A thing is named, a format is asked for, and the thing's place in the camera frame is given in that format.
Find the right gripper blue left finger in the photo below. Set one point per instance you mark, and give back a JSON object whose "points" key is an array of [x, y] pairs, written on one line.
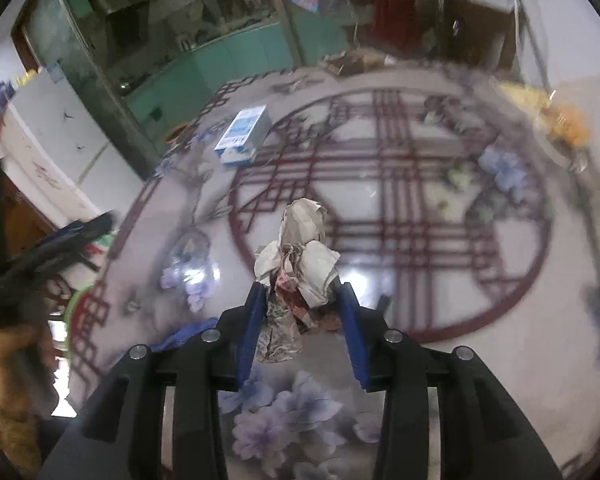
{"points": [[255, 308]]}

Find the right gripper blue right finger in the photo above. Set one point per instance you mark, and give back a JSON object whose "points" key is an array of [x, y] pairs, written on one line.
{"points": [[348, 308]]}

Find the red white paper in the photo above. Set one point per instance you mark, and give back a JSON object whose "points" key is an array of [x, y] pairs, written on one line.
{"points": [[299, 273]]}

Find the small white blue milk carton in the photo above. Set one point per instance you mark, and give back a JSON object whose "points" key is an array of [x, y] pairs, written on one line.
{"points": [[242, 139]]}

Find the teal kitchen cabinets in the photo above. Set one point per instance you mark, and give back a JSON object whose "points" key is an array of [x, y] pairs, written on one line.
{"points": [[145, 66]]}

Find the green rimmed red basin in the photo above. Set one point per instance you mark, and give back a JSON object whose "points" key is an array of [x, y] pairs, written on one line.
{"points": [[77, 317]]}

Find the white refrigerator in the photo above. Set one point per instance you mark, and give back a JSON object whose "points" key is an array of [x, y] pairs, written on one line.
{"points": [[60, 147]]}

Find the red hanging garment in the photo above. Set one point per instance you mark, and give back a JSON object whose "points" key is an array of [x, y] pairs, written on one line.
{"points": [[395, 23]]}

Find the clear bag of yellow snacks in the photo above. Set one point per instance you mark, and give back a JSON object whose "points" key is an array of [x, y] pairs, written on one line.
{"points": [[566, 118]]}

